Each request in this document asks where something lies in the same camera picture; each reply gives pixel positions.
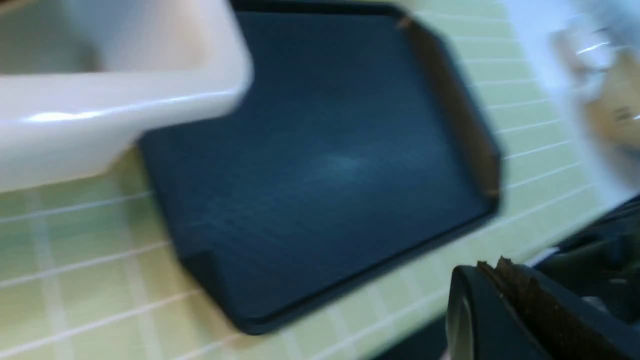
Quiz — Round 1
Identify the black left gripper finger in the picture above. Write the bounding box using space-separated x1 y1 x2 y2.
446 257 640 360

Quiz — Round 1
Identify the black serving tray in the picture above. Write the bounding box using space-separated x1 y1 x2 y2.
138 0 502 336

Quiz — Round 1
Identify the large white plastic tub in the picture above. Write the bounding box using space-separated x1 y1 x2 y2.
1 0 254 192

